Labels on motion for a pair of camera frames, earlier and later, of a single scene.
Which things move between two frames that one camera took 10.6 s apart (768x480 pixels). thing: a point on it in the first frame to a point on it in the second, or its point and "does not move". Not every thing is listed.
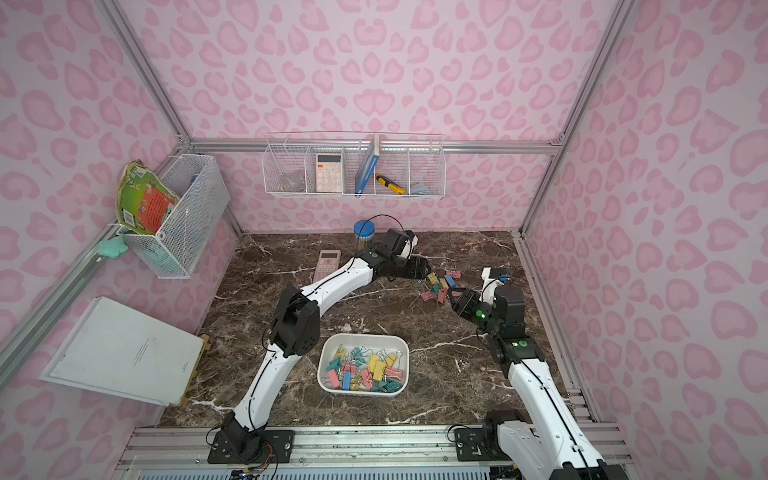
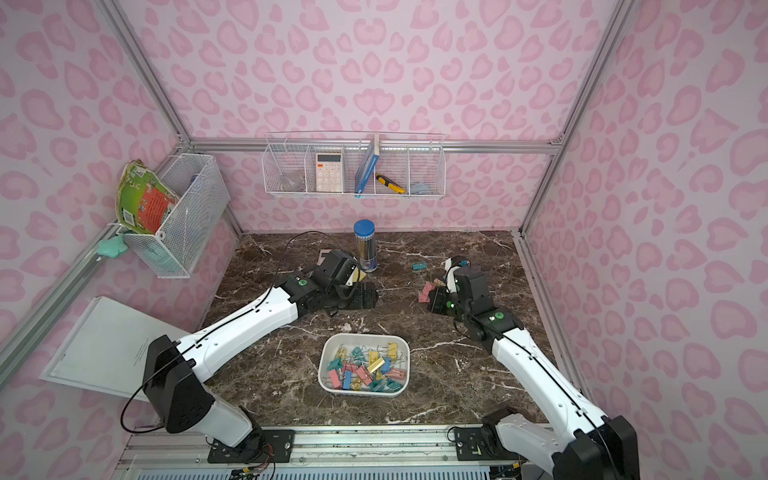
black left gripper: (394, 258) to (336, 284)
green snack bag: (143, 199) does not move
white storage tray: (369, 365) does not move
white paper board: (108, 347) does not move
